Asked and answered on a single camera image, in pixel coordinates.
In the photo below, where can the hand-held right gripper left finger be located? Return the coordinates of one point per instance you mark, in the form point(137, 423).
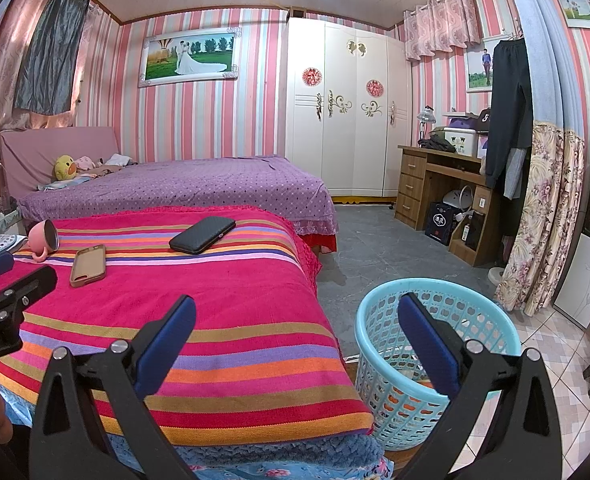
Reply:
point(167, 342)

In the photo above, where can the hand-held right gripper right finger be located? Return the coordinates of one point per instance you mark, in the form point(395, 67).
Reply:
point(432, 350)

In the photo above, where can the light blue plastic basket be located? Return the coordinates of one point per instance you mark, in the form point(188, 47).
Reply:
point(385, 320)

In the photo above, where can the white dotted mat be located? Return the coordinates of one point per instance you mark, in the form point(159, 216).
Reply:
point(2, 245)

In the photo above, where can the pink mug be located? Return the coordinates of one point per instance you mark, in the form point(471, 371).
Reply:
point(37, 237)

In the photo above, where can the tan phone case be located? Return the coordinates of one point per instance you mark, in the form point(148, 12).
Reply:
point(89, 266)

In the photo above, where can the red striped blanket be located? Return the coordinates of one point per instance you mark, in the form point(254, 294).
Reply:
point(200, 280)

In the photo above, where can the light blue cloth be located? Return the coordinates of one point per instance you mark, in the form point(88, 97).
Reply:
point(55, 185)

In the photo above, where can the white round base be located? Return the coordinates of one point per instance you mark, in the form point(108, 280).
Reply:
point(498, 276)

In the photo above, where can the black wallet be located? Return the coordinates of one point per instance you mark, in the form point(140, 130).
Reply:
point(202, 235)

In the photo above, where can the yellow duck plush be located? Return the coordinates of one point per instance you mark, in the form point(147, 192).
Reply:
point(65, 167)

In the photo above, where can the pink garment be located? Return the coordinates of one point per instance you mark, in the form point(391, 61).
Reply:
point(86, 162)

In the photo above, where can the black paper bag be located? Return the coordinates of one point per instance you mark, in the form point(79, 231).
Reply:
point(440, 222)

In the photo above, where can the pink covered headboard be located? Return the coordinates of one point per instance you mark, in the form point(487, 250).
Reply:
point(45, 147)

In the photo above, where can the brown garment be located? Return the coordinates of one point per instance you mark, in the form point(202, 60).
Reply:
point(106, 169)

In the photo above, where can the white garment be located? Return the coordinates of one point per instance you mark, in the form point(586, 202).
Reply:
point(120, 160)

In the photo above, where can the purple dotted bed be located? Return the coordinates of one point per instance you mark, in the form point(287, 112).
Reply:
point(200, 185)

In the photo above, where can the blue fleece blanket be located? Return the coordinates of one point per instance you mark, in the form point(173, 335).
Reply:
point(300, 447)

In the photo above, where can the wooden desk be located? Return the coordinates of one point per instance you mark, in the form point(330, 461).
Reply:
point(412, 185)

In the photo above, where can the blue floral sheet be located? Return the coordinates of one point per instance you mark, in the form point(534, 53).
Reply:
point(285, 472)

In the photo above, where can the blue floral curtain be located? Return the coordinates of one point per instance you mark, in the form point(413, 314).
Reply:
point(545, 210)

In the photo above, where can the grey hanging garment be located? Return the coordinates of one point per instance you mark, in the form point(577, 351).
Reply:
point(514, 175)

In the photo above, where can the dark clothes pile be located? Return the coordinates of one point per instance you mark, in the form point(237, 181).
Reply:
point(437, 144)

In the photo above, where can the white wardrobe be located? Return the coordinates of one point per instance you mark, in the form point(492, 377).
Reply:
point(345, 160)

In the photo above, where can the white storage box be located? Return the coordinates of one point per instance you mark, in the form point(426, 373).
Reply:
point(460, 142)

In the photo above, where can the grey cloth curtain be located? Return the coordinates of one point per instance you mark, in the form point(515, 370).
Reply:
point(50, 45)

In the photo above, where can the purple box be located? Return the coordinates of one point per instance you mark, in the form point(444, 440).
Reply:
point(461, 123)

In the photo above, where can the pink satin curtain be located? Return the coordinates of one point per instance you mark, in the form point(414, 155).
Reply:
point(10, 35)

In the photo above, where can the desk lamp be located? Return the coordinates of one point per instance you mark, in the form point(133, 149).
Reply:
point(426, 115)

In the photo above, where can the black hanging clothes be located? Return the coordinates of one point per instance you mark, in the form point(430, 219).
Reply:
point(507, 110)

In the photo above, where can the red round decal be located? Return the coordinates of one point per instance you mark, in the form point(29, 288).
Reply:
point(375, 87)
point(312, 76)

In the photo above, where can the framed wedding photo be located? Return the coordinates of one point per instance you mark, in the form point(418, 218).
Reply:
point(195, 55)

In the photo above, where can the pink patterned valance curtain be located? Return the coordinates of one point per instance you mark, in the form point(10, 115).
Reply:
point(440, 25)

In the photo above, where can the couple wall poster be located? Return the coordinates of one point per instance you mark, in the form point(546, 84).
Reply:
point(477, 67)

